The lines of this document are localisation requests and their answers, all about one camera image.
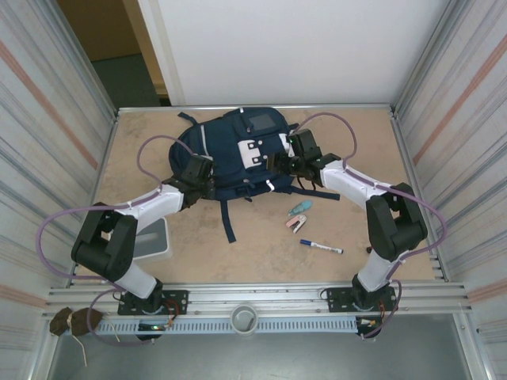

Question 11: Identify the white grey plastic bin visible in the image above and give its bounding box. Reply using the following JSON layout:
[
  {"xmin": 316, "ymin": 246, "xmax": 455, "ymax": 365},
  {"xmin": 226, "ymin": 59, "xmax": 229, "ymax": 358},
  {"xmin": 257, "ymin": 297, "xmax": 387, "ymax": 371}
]
[{"xmin": 132, "ymin": 218, "xmax": 174, "ymax": 264}]

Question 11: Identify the grey round cup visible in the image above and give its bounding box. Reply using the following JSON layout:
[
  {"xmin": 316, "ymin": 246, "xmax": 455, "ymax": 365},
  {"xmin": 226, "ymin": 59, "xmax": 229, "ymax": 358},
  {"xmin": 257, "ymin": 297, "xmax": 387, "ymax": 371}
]
[{"xmin": 230, "ymin": 304, "xmax": 260, "ymax": 336}]

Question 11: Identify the navy blue backpack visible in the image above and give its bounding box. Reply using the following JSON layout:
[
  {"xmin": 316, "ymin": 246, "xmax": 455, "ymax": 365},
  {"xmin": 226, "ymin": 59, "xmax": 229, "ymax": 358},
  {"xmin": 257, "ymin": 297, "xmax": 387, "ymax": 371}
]
[{"xmin": 167, "ymin": 105, "xmax": 342, "ymax": 245}]

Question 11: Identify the brown cloth bundle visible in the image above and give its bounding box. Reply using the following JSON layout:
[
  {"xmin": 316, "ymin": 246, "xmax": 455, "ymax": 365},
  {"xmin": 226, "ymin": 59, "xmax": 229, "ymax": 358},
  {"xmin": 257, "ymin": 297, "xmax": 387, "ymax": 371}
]
[{"xmin": 49, "ymin": 307, "xmax": 105, "ymax": 338}]

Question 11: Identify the white marker with blue cap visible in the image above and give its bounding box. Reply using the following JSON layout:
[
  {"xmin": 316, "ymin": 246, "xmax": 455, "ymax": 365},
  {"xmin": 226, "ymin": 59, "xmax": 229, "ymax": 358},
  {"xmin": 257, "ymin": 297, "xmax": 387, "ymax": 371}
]
[{"xmin": 299, "ymin": 238, "xmax": 345, "ymax": 256}]

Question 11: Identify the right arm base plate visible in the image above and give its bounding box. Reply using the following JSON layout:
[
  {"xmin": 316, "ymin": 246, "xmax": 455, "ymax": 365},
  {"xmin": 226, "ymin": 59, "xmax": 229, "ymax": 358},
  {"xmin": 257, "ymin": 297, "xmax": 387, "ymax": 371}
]
[{"xmin": 324, "ymin": 286, "xmax": 398, "ymax": 314}]

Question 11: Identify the slotted cable tray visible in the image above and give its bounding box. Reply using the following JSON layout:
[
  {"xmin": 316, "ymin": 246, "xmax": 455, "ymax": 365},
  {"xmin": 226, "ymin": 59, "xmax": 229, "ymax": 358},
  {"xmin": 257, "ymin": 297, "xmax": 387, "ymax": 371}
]
[{"xmin": 96, "ymin": 317, "xmax": 358, "ymax": 336}]

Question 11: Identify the teal correction tape dispenser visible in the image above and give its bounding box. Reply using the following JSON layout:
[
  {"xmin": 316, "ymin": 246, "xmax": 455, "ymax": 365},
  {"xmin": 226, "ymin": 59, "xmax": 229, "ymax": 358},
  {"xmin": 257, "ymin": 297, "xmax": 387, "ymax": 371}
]
[{"xmin": 290, "ymin": 199, "xmax": 314, "ymax": 216}]

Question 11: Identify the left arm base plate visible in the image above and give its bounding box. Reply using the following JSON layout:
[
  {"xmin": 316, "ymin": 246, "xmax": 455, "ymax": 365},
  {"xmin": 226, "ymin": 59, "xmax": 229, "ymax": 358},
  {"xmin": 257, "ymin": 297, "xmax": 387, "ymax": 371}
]
[{"xmin": 116, "ymin": 289, "xmax": 189, "ymax": 317}]

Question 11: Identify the aluminium table edge rail thin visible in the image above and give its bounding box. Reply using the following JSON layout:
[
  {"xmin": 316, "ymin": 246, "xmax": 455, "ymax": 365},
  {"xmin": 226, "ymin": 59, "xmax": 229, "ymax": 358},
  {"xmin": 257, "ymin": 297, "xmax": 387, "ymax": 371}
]
[{"xmin": 116, "ymin": 103, "xmax": 397, "ymax": 114}]

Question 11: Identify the aluminium table edge rail wide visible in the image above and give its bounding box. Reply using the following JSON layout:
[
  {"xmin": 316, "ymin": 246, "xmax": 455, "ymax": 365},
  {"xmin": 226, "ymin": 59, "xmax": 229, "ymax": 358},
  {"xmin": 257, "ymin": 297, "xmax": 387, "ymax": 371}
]
[{"xmin": 46, "ymin": 281, "xmax": 473, "ymax": 314}]

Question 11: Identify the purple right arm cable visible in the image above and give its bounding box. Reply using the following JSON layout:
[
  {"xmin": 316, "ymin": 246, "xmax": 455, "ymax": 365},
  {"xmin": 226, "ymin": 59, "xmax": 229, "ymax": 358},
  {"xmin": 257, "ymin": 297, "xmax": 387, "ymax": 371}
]
[{"xmin": 292, "ymin": 112, "xmax": 448, "ymax": 341}]

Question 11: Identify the pink and white stapler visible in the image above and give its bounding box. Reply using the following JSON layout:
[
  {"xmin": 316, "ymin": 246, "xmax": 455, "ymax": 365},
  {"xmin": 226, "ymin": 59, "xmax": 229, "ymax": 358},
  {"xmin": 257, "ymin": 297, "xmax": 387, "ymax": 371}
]
[{"xmin": 286, "ymin": 214, "xmax": 308, "ymax": 235}]

